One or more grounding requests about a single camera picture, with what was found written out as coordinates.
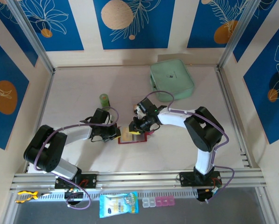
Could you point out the red card holder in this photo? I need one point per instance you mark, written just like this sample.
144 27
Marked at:
137 138

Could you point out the plain beige card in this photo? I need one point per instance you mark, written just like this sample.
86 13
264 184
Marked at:
125 135

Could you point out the beige card with orange print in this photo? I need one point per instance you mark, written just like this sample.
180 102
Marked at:
135 107

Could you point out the mint green zip pouch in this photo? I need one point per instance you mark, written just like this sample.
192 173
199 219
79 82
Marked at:
172 77

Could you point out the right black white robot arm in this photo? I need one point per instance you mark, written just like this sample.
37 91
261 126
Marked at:
204 130

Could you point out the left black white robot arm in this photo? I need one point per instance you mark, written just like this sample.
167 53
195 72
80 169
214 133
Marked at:
48 149

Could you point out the green cylindrical bottle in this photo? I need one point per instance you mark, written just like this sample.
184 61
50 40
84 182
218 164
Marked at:
104 100

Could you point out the blue snack packet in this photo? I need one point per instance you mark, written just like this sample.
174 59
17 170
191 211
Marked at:
118 205

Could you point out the clear pill box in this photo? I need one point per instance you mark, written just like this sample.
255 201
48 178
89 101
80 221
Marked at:
148 202

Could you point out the black electronics module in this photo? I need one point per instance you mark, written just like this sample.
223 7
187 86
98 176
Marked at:
75 197
203 194

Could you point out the pink pill box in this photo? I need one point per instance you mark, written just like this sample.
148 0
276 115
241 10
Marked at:
165 201

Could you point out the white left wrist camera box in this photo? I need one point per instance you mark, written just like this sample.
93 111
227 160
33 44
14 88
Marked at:
109 120

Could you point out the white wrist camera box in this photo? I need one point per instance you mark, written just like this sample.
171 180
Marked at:
140 114
109 120

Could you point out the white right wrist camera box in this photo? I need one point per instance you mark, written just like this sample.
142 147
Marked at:
140 114

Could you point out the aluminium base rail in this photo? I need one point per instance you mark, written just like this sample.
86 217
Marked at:
139 179

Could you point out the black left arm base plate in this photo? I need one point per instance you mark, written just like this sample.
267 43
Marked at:
90 180

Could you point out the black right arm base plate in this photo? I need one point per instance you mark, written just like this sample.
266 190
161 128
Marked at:
188 178

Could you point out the aluminium side rail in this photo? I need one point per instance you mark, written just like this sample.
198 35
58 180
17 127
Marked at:
225 93

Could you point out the aluminium frame post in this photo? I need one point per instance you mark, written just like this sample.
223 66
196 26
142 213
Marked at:
31 37
237 32

